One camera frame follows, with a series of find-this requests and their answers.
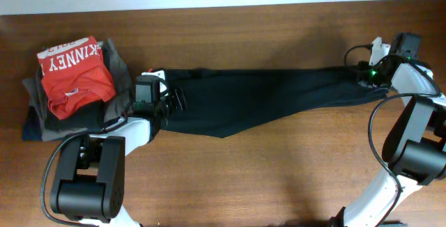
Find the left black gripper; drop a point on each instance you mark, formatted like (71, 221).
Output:
(178, 99)

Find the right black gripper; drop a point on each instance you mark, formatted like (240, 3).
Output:
(363, 67)

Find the black leggings with grey-red waistband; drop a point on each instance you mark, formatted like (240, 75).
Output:
(221, 103)

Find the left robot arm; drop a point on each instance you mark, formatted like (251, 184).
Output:
(84, 179)

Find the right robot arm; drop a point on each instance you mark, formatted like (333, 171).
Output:
(413, 154)

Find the grey folded garment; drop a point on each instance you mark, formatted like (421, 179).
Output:
(113, 108)

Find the black folded garment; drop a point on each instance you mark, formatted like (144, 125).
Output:
(89, 116)

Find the red folded t-shirt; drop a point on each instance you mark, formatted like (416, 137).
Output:
(74, 75)

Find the navy blue folded garment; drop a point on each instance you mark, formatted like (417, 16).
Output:
(31, 129)

